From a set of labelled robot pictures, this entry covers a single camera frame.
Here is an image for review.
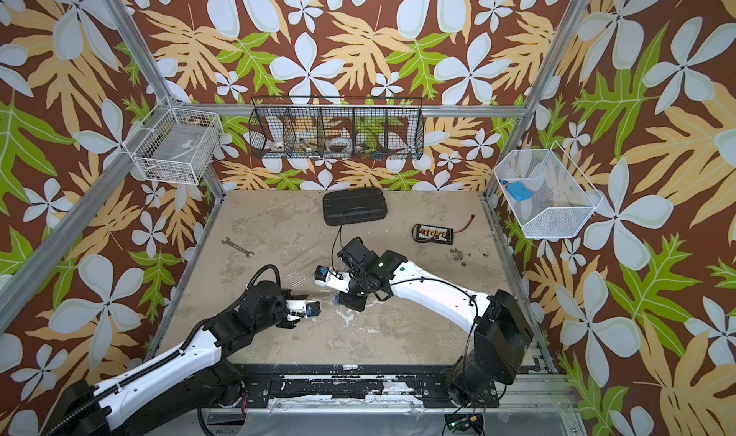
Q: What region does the black wire basket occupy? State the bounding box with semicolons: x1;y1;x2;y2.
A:
246;96;426;160

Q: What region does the small steel wrench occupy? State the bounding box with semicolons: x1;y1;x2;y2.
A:
222;238;255;258

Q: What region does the white mesh basket right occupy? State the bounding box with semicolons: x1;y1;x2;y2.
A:
494;144;604;240

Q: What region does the battery charging board with wires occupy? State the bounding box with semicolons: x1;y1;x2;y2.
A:
410;215;475;245

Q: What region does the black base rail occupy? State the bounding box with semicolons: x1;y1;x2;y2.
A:
234;364;506;409

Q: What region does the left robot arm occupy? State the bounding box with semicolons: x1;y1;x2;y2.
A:
42;265;321;435

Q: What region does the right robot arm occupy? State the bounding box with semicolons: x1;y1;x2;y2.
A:
314;238;534;407

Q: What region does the blue object in basket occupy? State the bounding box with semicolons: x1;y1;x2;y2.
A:
506;182;533;201

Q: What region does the black plastic case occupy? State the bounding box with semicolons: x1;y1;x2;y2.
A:
322;187;388;226

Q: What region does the white wire basket left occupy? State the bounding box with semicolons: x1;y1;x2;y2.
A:
126;98;223;185

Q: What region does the clear test tube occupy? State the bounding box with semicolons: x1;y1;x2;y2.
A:
291;242;319;263
286;261;318;281

